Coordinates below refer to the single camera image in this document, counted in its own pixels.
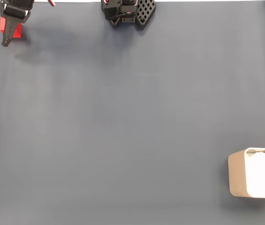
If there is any white crumpled cloth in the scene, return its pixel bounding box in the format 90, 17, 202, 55
246, 151, 265, 197

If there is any red cube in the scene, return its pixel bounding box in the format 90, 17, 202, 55
0, 16, 23, 38

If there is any beige open box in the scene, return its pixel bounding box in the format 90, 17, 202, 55
227, 147, 265, 199

